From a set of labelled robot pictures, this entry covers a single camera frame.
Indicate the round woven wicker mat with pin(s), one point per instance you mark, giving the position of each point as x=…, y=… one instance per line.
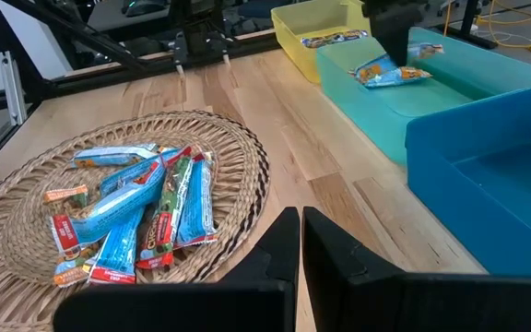
x=16, y=138

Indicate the black aluminium rig frame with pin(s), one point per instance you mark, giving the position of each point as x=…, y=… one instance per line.
x=109, y=78

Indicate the teal plastic bin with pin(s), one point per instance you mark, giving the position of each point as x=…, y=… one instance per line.
x=362, y=120

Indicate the silver metal bracket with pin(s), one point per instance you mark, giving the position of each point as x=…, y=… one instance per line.
x=14, y=87

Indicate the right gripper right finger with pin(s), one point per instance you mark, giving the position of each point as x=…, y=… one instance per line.
x=385, y=304

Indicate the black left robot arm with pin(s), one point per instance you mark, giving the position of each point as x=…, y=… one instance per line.
x=198, y=41

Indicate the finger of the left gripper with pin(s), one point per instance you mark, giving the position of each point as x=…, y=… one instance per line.
x=394, y=27

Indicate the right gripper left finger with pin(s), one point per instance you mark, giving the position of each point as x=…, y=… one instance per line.
x=201, y=309

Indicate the black computer mouse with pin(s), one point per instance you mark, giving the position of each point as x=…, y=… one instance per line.
x=145, y=7

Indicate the grey side desk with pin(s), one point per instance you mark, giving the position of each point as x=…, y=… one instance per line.
x=109, y=18

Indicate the blue red-ended granola bar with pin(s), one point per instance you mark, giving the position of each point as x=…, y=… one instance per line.
x=196, y=207
x=118, y=253
x=109, y=209

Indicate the yellow plastic bin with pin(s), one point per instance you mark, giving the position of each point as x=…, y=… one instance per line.
x=293, y=27

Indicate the blue plastic bin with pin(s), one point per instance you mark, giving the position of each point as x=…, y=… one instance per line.
x=454, y=221

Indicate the purple granola bar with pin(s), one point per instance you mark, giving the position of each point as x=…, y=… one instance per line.
x=334, y=38

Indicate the green red-ended granola bar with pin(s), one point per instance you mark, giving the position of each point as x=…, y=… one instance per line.
x=164, y=221

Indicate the green orange-ended granola bar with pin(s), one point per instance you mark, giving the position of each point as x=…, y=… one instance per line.
x=69, y=276
x=65, y=193

